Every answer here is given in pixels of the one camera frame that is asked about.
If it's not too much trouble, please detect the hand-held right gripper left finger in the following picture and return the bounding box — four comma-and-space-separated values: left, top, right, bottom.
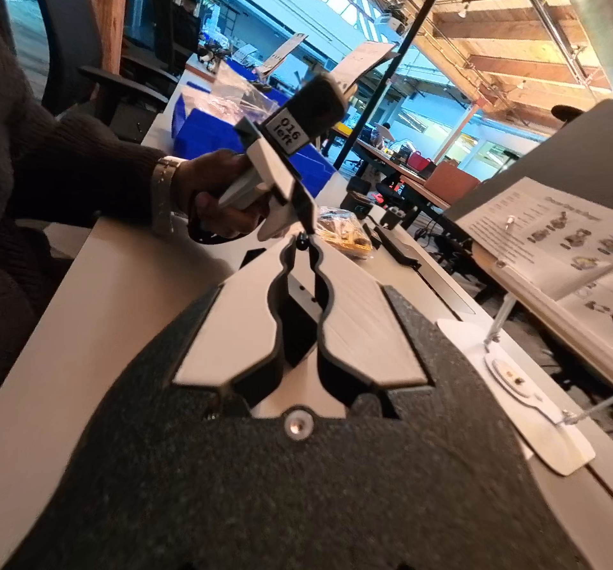
171, 236, 295, 409

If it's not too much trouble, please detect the grey document stand panel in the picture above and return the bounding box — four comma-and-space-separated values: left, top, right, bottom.
443, 98, 613, 223

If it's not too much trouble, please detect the black slanted pole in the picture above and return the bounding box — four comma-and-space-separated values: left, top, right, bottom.
333, 0, 460, 170

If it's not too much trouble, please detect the silver wrist watch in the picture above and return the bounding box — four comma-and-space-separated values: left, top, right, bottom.
152, 155, 187, 237

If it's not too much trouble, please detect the person's left forearm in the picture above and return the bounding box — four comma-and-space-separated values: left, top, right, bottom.
10, 112, 166, 228

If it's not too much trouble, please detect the wooden work table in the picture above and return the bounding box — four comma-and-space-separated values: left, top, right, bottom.
330, 127, 451, 211

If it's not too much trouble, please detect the white metal bracket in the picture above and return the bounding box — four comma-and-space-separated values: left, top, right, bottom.
286, 244, 322, 328

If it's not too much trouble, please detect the small black box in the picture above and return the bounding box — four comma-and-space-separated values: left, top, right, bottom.
340, 177, 376, 218

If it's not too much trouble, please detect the brown cardboard box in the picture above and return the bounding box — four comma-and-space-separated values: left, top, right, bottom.
424, 162, 481, 206

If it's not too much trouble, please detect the cardboard sign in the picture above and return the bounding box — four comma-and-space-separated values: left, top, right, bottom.
330, 42, 399, 94
256, 33, 309, 77

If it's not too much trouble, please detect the person's left hand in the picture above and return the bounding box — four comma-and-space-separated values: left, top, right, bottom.
174, 150, 270, 241

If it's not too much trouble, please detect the white stand base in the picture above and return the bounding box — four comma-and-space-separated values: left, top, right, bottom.
436, 316, 597, 477

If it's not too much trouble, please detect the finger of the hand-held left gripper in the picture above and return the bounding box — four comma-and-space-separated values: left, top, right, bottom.
258, 195, 306, 241
246, 123, 318, 237

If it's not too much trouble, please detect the person's dark sweater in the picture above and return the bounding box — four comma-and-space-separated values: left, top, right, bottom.
0, 28, 65, 384

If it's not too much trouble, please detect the printed instruction sheet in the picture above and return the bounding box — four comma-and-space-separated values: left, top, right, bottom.
455, 176, 613, 321

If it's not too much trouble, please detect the ceiling projector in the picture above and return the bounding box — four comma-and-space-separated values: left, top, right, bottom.
383, 9, 410, 36

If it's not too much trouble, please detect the black office chair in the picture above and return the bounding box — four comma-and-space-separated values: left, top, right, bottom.
24, 0, 169, 144

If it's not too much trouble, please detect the wooden pillar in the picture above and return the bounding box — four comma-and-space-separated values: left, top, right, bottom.
79, 0, 130, 74

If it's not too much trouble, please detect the bag of yellow parts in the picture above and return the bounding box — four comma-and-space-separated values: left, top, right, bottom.
316, 206, 376, 261

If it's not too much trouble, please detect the shiny metal pole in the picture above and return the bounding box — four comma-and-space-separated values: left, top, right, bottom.
505, 0, 599, 96

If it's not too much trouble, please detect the clear plastic bag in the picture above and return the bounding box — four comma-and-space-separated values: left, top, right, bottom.
184, 59, 281, 125

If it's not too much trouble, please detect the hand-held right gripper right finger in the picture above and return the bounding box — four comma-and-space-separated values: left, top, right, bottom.
309, 236, 430, 409

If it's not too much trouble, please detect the long black bar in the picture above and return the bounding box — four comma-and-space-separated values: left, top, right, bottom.
361, 222, 422, 269

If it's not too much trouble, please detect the red box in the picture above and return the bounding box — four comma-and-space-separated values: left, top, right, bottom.
407, 150, 436, 178

